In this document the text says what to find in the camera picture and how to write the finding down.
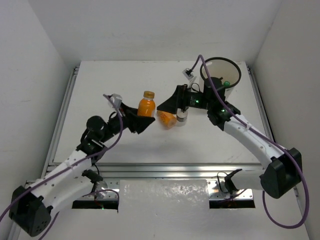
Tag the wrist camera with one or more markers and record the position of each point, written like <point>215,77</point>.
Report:
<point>114,100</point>
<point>188,73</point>

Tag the aluminium right side rail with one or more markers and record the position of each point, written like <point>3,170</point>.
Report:
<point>260,104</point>

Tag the aluminium left side rail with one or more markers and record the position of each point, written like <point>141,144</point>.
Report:
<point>65,136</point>

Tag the orange juice bottle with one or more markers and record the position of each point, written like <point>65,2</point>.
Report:
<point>167,120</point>
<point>147,106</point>

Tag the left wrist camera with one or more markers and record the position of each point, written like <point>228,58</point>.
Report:
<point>114,100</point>

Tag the aluminium front rail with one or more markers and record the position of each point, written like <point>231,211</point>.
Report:
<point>164,171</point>

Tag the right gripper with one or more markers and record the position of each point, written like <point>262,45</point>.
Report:
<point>179,99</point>

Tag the clear bottle black cap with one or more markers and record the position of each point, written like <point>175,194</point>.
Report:
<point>181,117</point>

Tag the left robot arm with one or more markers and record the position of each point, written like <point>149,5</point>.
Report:
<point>32,208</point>

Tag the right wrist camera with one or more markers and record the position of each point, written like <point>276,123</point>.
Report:
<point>188,73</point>

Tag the green plastic bottle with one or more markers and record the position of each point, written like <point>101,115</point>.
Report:
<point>226,83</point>

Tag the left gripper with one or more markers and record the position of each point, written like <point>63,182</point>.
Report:
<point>130,119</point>

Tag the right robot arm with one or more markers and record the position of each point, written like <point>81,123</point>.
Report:
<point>280,170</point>

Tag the white bin with black rim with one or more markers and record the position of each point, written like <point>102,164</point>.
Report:
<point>220,67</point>

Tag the aluminium rail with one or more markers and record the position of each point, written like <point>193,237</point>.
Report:
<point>65,136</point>
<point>260,104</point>
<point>164,171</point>

